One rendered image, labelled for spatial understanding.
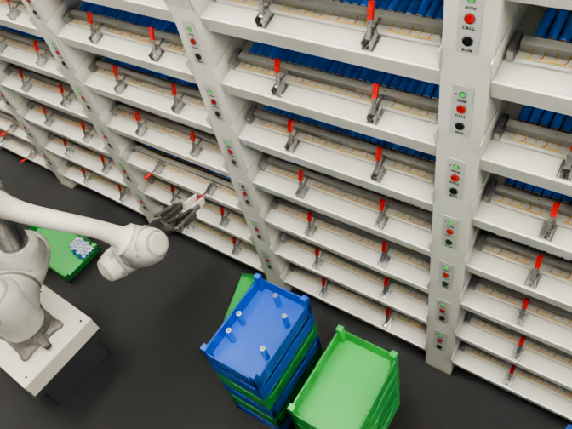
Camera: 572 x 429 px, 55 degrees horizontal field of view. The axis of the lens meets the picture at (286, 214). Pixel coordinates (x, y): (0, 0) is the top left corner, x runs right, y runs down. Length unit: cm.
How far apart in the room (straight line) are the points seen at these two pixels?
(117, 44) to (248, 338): 99
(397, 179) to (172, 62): 71
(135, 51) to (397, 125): 85
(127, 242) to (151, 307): 84
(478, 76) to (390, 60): 18
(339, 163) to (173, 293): 121
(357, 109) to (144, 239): 70
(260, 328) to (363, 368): 34
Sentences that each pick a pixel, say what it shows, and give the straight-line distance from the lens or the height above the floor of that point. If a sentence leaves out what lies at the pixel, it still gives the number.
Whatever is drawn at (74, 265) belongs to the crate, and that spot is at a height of 2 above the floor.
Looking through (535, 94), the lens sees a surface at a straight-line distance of 106.
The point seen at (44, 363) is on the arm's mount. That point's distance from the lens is 216.
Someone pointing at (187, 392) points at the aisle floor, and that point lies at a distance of 219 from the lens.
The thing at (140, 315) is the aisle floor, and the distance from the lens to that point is 243.
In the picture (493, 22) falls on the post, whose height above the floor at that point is 138.
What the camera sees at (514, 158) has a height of 108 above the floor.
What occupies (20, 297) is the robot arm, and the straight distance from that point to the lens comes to 208.
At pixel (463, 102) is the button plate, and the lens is 111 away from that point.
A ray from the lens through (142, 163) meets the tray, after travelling 226.
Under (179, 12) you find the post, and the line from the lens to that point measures 144.
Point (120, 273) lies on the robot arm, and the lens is 176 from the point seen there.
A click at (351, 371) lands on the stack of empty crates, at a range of 173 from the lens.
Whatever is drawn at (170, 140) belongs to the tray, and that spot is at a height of 69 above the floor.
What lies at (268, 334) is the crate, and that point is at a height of 40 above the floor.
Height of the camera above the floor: 191
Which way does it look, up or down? 49 degrees down
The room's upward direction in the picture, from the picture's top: 15 degrees counter-clockwise
